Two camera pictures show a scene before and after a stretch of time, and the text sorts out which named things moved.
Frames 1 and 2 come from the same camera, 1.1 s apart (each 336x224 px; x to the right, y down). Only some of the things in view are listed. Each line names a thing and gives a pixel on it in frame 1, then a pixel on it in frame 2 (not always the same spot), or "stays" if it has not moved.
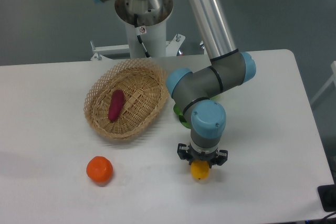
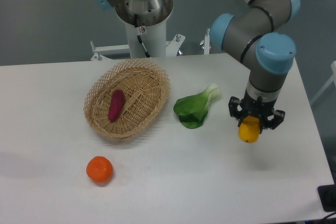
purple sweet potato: x=116 y=102 stays
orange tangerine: x=99 y=169 stays
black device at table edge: x=327 y=195 stays
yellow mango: x=200 y=169 → x=249 y=129
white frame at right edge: x=333 y=77 stays
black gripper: x=192 y=155 → x=261 y=109
